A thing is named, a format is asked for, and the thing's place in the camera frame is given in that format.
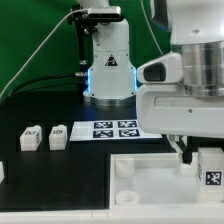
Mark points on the white square tabletop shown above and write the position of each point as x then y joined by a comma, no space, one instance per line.
158,183

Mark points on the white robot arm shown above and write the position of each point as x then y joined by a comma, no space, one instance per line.
197,34

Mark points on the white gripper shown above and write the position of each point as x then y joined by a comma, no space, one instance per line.
166,109

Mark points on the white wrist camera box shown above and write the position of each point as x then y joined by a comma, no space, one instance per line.
166,69

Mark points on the black camera on stand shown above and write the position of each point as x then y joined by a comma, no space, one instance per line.
86,21

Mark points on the white marker sheet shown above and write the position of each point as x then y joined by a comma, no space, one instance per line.
109,130

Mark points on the white part left edge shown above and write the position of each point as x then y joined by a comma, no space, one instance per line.
1,172

